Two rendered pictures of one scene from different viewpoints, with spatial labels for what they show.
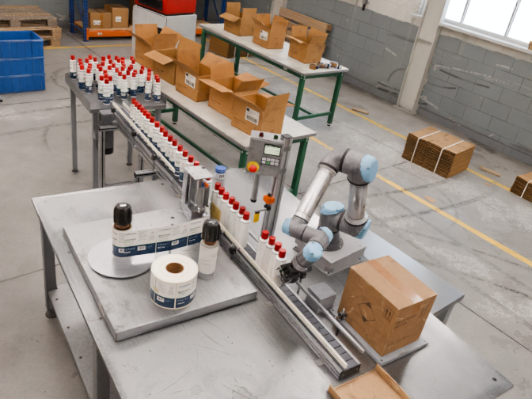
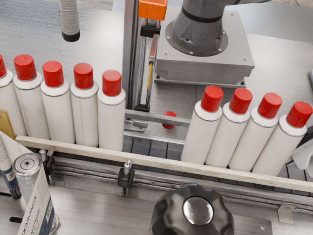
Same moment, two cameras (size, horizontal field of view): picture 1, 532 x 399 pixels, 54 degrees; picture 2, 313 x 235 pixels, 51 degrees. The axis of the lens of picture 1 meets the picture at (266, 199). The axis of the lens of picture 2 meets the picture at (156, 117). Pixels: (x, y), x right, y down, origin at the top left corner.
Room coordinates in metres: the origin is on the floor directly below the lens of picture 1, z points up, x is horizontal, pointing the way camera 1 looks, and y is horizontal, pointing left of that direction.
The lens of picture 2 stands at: (1.90, 0.37, 1.45)
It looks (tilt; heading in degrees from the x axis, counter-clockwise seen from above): 47 degrees down; 308
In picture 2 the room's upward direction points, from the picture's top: 9 degrees clockwise
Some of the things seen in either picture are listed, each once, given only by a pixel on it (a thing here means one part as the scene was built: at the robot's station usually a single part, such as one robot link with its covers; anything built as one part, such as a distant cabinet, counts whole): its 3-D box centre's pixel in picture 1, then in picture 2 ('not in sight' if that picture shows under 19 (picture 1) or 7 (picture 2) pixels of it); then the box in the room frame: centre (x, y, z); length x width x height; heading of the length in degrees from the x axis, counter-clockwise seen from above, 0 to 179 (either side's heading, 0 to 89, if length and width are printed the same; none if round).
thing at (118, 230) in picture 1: (122, 231); not in sight; (1.95, 0.62, 1.04); 0.09 x 0.09 x 0.29
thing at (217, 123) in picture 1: (203, 131); not in sight; (4.74, 0.73, 0.39); 2.20 x 0.80 x 0.78; 45
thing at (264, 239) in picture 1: (262, 248); (201, 130); (2.09, -0.03, 0.98); 0.05 x 0.05 x 0.20
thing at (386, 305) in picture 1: (385, 303); not in sight; (1.84, -0.61, 0.99); 0.30 x 0.24 x 0.27; 38
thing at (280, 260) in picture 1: (279, 267); (280, 144); (1.97, -0.12, 0.98); 0.05 x 0.05 x 0.20
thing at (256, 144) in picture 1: (265, 153); not in sight; (2.32, 0.04, 1.38); 0.17 x 0.10 x 0.19; 93
